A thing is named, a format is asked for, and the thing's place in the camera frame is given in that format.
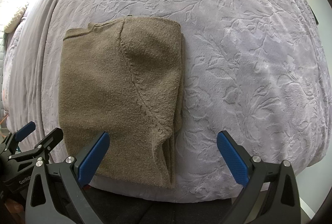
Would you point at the olive brown knit sweater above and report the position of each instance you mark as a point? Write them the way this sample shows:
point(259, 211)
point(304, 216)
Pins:
point(125, 77)

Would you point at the cream fluffy pillow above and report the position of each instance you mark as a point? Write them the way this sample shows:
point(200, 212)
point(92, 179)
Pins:
point(12, 12)

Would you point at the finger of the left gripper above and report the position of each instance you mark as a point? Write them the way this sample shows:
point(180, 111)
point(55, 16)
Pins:
point(33, 153)
point(10, 143)

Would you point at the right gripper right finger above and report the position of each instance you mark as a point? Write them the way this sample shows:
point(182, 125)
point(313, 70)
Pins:
point(281, 204)

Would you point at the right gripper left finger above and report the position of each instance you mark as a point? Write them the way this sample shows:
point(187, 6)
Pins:
point(74, 173)

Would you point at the lavender embossed bed cover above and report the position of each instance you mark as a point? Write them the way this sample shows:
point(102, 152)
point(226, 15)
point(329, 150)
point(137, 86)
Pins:
point(254, 68)

